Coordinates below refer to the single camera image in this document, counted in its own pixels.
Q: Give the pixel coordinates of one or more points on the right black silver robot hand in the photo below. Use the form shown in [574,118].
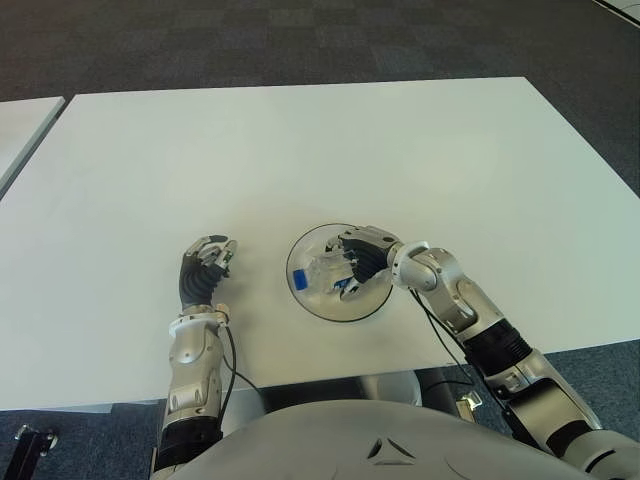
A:
[372,257]

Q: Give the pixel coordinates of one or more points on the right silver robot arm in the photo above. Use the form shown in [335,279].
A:
[480,320]

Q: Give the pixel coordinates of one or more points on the clear water bottle blue cap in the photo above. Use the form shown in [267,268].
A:
[320,272]

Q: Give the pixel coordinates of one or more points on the white plate black rim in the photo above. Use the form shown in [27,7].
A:
[312,305]

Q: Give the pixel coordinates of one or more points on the black stand with caster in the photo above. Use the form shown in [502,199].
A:
[30,447]

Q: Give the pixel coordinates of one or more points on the white round table pedestal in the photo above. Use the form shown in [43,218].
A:
[392,389]

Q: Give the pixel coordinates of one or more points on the neighbouring white table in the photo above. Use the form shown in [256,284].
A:
[25,127]

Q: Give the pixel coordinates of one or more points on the white board with black edge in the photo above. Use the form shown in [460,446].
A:
[622,6]

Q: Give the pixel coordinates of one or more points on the grey robot torso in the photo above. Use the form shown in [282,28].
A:
[375,445]

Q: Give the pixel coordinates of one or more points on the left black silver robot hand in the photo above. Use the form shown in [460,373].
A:
[196,282]

